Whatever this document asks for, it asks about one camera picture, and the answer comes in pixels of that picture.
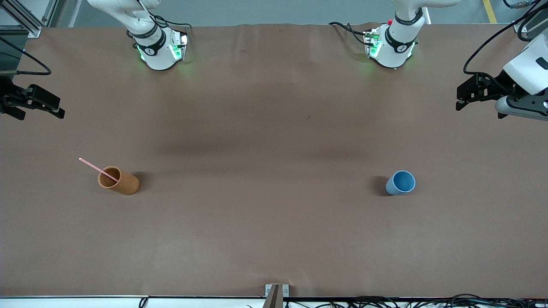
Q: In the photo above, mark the aluminium frame profile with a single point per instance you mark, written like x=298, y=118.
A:
x=25, y=19
x=533, y=28

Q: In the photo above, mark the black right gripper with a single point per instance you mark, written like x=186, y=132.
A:
x=8, y=99

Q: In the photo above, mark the brown cylindrical cup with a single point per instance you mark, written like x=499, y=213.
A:
x=126, y=184

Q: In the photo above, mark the metal bracket with post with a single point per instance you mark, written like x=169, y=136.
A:
x=276, y=295

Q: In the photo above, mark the blue cup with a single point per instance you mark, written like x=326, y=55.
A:
x=402, y=183

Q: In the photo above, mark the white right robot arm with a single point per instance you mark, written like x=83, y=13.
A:
x=158, y=55

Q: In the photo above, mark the pink chopstick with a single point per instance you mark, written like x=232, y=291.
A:
x=96, y=167

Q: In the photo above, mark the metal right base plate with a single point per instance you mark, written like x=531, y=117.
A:
x=183, y=45

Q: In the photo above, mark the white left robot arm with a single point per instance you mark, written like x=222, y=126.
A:
x=394, y=51

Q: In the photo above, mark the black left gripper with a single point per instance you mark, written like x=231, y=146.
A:
x=499, y=84

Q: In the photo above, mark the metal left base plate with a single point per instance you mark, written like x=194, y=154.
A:
x=370, y=42

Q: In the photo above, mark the metal base plate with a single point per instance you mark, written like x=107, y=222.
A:
x=370, y=42
x=183, y=45

